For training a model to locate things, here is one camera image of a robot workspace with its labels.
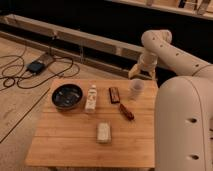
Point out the wooden table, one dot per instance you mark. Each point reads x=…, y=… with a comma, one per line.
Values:
x=69, y=138

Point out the beige sponge block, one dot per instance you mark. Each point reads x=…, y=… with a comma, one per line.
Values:
x=103, y=132

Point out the blue power adapter box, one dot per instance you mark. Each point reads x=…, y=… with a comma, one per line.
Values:
x=35, y=67

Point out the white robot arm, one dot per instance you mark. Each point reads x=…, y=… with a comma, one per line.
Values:
x=183, y=107

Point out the white plastic bottle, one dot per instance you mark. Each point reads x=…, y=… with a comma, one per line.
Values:
x=91, y=100

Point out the dark ceramic bowl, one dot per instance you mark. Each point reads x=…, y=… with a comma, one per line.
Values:
x=67, y=96

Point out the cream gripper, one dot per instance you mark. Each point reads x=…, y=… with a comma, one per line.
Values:
x=146, y=62

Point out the long wooden beam frame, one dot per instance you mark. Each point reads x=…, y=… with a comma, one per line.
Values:
x=113, y=47

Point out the brown chocolate bar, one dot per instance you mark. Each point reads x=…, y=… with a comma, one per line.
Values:
x=114, y=95

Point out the clear plastic cup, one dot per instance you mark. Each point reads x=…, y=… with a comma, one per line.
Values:
x=136, y=87

